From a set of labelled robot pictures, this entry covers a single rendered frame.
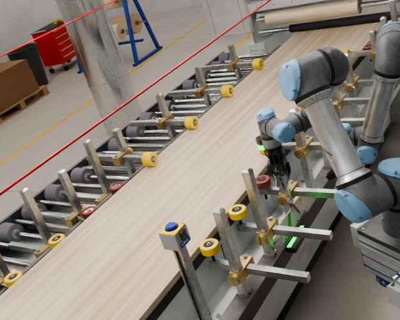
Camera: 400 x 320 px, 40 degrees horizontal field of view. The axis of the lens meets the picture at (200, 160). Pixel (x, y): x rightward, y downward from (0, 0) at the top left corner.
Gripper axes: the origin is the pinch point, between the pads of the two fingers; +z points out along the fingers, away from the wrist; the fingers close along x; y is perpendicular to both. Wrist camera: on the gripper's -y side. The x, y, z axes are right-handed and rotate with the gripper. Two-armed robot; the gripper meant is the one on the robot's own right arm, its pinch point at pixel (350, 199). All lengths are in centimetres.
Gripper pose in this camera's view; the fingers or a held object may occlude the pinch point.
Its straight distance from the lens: 246.8
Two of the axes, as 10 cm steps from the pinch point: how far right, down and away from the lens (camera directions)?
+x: 5.0, -5.0, 7.0
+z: 2.9, 8.6, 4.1
